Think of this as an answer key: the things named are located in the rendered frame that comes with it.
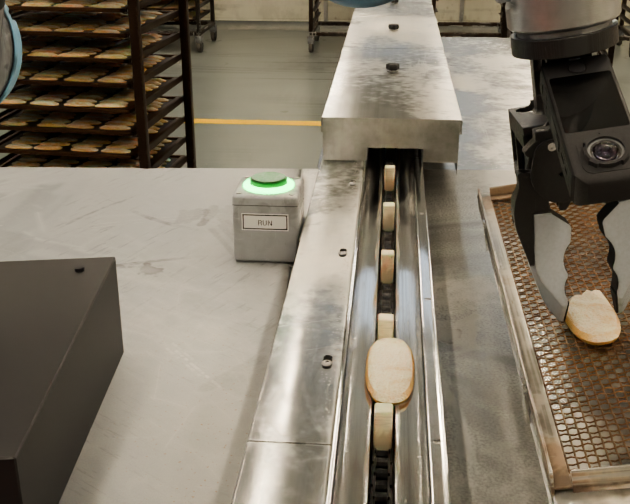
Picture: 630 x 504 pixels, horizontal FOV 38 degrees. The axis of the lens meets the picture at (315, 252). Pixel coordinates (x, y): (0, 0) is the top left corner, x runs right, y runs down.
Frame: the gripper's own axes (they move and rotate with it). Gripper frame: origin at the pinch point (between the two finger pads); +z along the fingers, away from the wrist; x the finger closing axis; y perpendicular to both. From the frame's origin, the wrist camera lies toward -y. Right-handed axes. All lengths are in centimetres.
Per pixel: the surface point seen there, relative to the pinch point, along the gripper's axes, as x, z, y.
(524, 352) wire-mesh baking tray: 5.6, 1.4, -3.1
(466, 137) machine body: -1, 9, 82
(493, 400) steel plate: 7.8, 8.2, 2.0
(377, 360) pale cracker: 16.3, 2.6, 1.2
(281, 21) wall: 75, 66, 713
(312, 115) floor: 45, 80, 422
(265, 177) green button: 26.0, -4.1, 32.6
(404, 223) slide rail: 12.1, 4.0, 33.8
